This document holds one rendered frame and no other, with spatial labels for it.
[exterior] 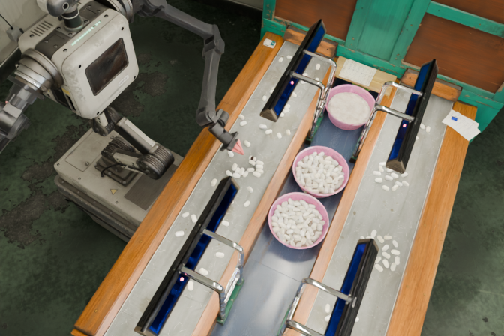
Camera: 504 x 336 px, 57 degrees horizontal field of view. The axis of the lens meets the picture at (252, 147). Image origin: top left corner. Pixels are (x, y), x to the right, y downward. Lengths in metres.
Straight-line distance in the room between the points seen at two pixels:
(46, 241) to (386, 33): 2.23
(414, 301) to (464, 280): 1.04
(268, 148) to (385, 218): 0.63
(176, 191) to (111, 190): 0.49
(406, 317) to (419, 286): 0.15
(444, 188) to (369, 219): 0.40
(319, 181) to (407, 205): 0.41
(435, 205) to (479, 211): 1.06
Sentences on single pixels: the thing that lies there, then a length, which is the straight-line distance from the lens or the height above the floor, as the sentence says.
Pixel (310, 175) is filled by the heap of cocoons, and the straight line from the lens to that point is 2.20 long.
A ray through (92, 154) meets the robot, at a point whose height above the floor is 0.47.
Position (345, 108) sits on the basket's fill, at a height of 0.74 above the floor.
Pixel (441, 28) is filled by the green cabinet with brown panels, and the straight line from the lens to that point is 2.43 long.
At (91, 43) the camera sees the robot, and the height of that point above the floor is 1.44.
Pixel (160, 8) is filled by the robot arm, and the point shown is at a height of 1.29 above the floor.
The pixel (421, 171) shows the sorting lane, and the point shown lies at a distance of 2.38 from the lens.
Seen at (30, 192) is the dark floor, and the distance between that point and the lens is 3.21.
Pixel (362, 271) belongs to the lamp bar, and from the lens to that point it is 1.66.
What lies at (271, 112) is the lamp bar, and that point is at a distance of 1.94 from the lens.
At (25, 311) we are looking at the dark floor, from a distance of 2.92.
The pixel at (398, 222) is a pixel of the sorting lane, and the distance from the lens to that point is 2.21.
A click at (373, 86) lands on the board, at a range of 2.56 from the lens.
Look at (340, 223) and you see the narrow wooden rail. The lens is 2.10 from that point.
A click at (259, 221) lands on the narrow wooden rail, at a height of 0.76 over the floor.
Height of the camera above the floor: 2.64
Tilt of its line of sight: 57 degrees down
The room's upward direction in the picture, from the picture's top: 5 degrees clockwise
